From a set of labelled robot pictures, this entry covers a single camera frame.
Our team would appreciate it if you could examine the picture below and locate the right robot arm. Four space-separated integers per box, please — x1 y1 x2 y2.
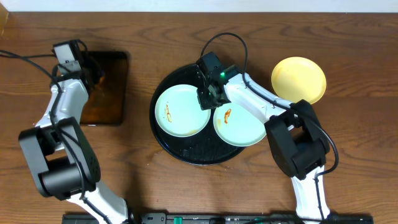
196 52 330 223

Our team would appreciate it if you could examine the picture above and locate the round black serving tray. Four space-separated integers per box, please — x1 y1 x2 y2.
149 64 244 166

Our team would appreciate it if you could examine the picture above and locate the light blue plate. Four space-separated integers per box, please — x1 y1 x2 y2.
154 84 211 138
213 103 266 147

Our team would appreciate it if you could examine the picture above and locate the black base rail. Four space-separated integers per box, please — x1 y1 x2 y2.
61 212 374 224

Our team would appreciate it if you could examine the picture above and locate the light blue plate top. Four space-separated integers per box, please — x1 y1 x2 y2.
154 84 211 138

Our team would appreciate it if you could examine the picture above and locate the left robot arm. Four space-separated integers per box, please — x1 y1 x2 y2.
18 39 134 223

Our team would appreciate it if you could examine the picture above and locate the yellow plate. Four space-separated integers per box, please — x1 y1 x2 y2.
271 57 326 104

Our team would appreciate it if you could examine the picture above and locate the black rectangular water tray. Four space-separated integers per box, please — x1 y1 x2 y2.
80 51 129 126

